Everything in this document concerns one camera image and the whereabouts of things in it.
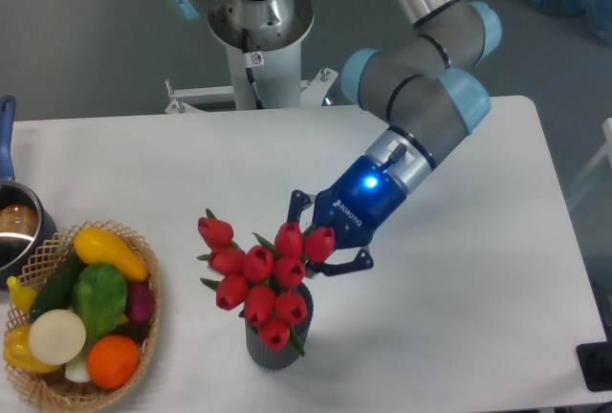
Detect dark green cucumber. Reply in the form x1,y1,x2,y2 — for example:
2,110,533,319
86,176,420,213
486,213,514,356
29,252,85,321

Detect yellow squash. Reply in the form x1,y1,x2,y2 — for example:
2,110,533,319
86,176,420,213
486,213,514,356
73,227,149,282

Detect yellow bell pepper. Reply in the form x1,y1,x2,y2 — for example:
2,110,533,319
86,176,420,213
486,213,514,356
3,325,61,374

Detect purple red onion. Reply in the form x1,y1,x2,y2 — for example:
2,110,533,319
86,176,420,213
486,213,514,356
125,283,156,323

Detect white frame at right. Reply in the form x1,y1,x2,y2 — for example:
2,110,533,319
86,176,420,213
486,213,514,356
565,118,611,211

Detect orange fruit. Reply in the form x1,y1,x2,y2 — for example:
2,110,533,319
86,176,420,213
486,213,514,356
86,335,140,389

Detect dark grey ribbed vase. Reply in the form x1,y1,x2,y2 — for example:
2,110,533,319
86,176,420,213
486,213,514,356
242,283,314,370

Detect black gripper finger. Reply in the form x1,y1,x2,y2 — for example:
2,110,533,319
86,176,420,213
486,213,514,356
305,246,374,278
286,189,316,223

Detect woven wicker basket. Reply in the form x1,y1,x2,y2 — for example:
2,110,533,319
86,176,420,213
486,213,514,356
6,221,162,412

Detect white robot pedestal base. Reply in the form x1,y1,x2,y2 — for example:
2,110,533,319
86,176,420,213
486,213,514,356
165,0,339,113

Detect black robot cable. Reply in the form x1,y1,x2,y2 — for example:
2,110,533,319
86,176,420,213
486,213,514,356
240,28,265,111

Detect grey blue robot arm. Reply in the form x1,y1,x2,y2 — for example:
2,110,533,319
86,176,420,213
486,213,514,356
167,0,501,276

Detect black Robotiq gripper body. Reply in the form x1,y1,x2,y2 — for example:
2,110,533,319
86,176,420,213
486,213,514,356
312,156,406,249

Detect red tulip bouquet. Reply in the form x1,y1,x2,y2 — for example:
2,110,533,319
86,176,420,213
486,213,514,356
196,207,337,357

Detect black device at edge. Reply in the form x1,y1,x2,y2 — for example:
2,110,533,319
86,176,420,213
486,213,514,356
576,342,611,392

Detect green lettuce leaf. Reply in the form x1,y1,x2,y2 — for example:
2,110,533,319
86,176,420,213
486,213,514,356
72,263,127,350

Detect blue handled saucepan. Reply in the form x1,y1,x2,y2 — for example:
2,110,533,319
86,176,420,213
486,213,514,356
1,95,56,291

